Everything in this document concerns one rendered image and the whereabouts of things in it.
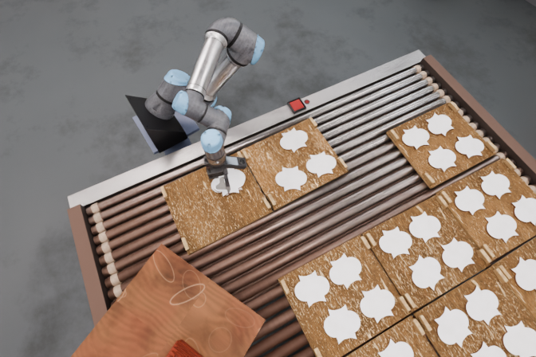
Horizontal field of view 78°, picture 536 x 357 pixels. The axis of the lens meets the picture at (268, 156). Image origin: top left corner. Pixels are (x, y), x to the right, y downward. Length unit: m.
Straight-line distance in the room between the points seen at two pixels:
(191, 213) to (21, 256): 1.66
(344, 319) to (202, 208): 0.74
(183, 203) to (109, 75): 2.14
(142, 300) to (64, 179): 1.80
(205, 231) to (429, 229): 0.98
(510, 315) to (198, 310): 1.21
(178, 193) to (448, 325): 1.24
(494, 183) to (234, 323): 1.32
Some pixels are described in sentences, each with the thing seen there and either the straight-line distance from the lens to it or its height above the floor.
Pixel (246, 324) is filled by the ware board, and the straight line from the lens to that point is 1.34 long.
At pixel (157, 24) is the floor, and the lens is 3.83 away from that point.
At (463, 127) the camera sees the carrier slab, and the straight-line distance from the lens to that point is 1.99.
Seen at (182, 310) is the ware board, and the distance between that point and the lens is 1.37.
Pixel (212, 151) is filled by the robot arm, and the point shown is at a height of 1.34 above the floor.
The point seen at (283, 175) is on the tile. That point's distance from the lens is 1.57.
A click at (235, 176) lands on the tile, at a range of 1.55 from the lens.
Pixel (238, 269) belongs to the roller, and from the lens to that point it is 1.48.
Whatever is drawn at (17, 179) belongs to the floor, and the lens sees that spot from 3.24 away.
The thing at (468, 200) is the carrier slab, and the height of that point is 0.95.
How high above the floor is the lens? 2.37
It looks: 62 degrees down
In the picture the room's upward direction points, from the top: straight up
